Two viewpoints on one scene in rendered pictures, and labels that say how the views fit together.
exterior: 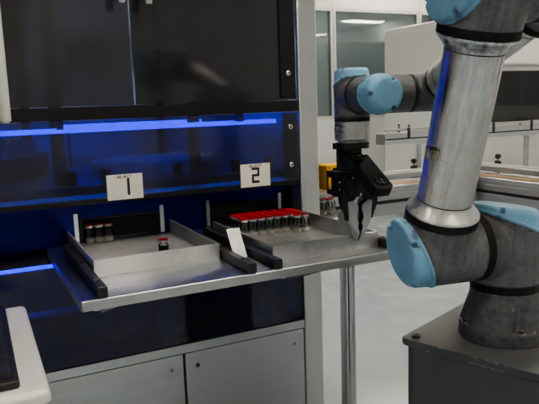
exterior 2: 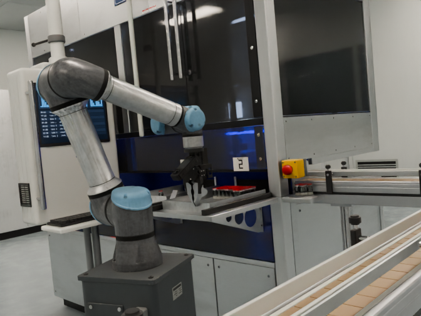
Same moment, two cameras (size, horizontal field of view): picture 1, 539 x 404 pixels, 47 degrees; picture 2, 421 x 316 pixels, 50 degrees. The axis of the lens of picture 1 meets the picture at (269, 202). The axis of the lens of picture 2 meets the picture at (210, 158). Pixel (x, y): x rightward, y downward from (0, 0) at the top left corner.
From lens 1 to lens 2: 1.91 m
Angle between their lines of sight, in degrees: 69
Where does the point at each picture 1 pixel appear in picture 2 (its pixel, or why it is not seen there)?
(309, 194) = (272, 179)
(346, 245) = (193, 208)
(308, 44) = (265, 81)
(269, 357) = (254, 279)
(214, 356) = (226, 265)
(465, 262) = (99, 214)
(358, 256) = (184, 214)
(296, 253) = (171, 206)
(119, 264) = not seen: hidden behind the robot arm
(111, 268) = not seen: hidden behind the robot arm
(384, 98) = (153, 126)
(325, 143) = not seen: outside the picture
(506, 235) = (110, 204)
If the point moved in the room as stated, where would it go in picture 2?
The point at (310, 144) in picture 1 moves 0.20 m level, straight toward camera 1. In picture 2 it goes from (270, 146) to (224, 151)
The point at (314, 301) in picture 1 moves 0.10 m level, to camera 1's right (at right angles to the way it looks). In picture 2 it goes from (279, 252) to (292, 258)
